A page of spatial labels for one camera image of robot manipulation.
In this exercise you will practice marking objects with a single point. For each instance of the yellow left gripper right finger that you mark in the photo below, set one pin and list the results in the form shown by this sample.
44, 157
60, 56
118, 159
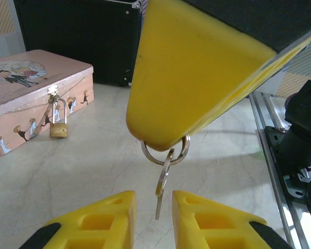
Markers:
212, 223

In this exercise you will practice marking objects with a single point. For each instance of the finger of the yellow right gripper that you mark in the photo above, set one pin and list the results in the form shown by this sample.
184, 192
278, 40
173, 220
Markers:
186, 72
269, 72

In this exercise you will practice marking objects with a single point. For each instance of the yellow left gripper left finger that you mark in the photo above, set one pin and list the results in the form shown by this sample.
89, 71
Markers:
93, 223

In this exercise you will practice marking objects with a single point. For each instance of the small silver key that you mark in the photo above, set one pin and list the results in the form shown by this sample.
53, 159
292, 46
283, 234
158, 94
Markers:
162, 182

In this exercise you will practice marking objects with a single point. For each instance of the pink cartoon tin box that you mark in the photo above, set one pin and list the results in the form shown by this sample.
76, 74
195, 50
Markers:
20, 85

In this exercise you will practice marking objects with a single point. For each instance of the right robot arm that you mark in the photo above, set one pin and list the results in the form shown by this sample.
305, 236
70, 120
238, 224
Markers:
303, 124

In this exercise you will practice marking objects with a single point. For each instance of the black hard case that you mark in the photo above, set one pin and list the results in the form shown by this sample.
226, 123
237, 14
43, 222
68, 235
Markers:
80, 39

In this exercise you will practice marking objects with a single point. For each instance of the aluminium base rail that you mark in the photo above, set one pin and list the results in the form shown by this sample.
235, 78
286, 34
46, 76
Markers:
269, 111

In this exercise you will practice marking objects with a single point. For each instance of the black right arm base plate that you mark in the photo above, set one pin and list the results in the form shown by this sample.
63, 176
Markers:
290, 186

